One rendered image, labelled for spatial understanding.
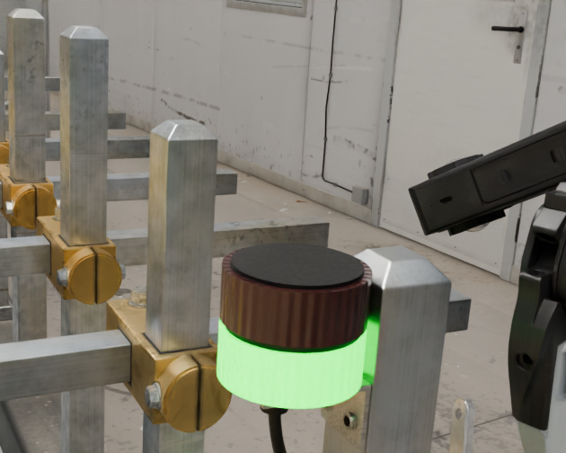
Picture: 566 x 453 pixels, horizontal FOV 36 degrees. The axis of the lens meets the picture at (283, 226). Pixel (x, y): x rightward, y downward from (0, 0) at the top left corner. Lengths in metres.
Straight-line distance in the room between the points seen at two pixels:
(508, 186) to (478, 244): 3.71
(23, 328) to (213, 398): 0.55
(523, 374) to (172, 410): 0.28
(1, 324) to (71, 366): 0.74
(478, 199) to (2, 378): 0.36
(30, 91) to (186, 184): 0.50
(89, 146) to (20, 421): 0.41
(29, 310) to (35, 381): 0.48
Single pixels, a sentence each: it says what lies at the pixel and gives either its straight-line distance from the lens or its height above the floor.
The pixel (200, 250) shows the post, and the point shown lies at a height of 1.04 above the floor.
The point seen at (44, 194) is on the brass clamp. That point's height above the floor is 0.96.
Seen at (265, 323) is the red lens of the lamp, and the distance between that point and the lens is 0.33.
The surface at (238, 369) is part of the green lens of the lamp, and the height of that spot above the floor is 1.08.
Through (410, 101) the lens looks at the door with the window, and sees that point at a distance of 4.38.
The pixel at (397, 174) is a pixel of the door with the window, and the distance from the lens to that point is 4.47.
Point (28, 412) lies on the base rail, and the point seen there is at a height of 0.70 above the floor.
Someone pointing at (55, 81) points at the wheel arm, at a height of 0.95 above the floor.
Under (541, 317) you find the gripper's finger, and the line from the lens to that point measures 0.38.
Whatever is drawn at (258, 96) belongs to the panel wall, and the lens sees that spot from 5.48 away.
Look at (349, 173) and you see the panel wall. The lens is 4.76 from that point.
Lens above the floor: 1.22
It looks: 16 degrees down
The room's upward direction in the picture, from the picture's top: 4 degrees clockwise
